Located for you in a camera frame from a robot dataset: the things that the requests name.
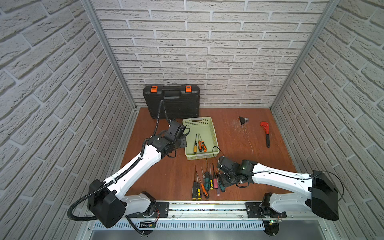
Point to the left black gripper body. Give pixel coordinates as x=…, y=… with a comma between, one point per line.
x=182, y=142

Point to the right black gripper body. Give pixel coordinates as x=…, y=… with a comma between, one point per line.
x=228, y=180

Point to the clear handled screwdriver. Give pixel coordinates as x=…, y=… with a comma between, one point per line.
x=217, y=182

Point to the yellow handled screwdriver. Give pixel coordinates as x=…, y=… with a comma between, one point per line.
x=195, y=145

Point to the orange black curved screwdriver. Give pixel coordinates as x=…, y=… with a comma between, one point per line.
x=203, y=145

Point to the black yellow striped screwdriver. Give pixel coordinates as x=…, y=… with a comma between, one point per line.
x=195, y=186

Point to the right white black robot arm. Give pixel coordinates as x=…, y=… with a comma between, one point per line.
x=306, y=192

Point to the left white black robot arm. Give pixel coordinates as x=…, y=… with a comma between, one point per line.
x=107, y=201

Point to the black yellow dotted screwdriver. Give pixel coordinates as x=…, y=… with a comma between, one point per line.
x=211, y=178

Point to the light green plastic bin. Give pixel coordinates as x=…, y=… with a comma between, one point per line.
x=205, y=127

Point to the green black large screwdriver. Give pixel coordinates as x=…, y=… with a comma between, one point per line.
x=206, y=177

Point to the orange slim screwdriver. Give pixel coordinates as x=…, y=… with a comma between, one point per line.
x=203, y=189

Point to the black plastic tool case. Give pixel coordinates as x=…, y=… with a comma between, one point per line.
x=180, y=102

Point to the small black metal part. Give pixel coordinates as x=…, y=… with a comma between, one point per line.
x=243, y=120

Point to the red pipe wrench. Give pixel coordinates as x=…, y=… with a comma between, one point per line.
x=265, y=126

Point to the pink handled screwdriver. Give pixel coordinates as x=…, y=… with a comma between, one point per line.
x=214, y=175

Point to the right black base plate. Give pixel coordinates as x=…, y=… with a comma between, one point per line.
x=255, y=210

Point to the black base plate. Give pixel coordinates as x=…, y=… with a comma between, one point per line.
x=255, y=210
x=155, y=209

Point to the aluminium rail frame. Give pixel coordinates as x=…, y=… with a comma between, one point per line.
x=209, y=216

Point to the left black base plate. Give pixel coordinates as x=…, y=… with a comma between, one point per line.
x=155, y=209

